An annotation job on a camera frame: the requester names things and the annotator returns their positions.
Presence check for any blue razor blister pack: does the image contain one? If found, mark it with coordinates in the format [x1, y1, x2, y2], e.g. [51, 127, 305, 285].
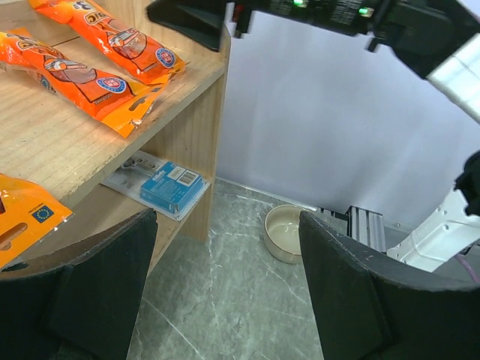
[102, 151, 210, 221]

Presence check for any wooden two-tier shelf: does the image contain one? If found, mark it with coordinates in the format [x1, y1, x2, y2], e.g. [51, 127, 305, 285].
[0, 0, 232, 278]

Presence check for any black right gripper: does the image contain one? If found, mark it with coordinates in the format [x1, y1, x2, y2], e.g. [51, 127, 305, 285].
[231, 0, 379, 38]

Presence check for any beige ceramic bowl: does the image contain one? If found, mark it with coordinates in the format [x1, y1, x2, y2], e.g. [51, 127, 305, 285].
[263, 205, 303, 264]

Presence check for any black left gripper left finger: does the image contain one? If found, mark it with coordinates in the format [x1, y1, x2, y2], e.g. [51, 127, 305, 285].
[1, 209, 158, 359]

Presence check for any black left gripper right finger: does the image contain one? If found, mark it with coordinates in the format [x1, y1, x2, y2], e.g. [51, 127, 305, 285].
[299, 211, 479, 359]

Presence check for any orange razor pack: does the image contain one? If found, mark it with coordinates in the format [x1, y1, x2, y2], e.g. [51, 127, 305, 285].
[1, 174, 73, 269]
[29, 1, 186, 85]
[1, 28, 164, 138]

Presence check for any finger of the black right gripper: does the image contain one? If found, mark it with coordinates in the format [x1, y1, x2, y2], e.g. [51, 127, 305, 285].
[146, 0, 225, 52]

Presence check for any aluminium frame rail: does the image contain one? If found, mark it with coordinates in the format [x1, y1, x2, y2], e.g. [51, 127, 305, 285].
[316, 205, 386, 254]

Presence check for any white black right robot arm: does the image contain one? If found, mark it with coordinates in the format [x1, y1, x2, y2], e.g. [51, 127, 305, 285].
[232, 1, 479, 272]

